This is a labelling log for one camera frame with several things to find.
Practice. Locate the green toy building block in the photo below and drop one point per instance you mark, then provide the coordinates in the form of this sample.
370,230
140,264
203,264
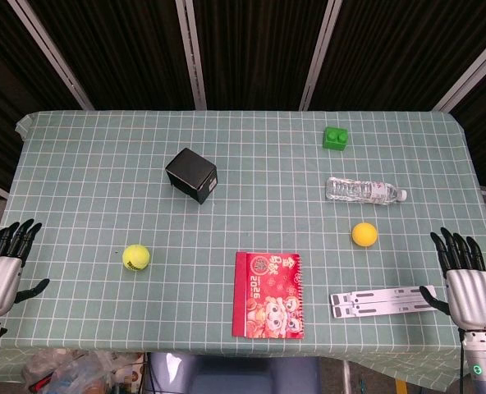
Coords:
335,139

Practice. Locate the right black-fingered silver robot hand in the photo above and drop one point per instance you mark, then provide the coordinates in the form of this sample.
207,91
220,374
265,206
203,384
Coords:
470,297

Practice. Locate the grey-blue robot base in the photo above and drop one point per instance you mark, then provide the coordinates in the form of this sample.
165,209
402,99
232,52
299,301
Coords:
235,375

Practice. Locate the clear plastic water bottle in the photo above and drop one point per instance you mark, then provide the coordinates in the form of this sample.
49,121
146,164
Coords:
358,190

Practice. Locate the black cardboard box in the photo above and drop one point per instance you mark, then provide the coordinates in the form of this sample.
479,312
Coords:
189,172

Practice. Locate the green checked tablecloth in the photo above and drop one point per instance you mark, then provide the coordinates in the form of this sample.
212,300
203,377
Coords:
243,230

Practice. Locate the clear plastic bag clutter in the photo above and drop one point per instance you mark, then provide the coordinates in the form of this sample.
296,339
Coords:
70,371

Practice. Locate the smooth orange-yellow ball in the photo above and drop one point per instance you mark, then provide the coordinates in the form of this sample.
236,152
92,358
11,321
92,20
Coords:
364,235

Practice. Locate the red 2026 spiral calendar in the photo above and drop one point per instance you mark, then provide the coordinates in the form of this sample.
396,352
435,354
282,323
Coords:
267,295

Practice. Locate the white metal frame post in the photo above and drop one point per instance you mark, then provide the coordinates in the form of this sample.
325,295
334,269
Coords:
319,57
54,57
469,74
191,53

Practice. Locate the yellow tennis ball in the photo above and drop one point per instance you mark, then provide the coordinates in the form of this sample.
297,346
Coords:
136,257

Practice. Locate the white folding laptop stand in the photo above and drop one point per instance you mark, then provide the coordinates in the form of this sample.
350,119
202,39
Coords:
382,301

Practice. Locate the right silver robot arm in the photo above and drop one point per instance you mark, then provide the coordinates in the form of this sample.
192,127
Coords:
485,357

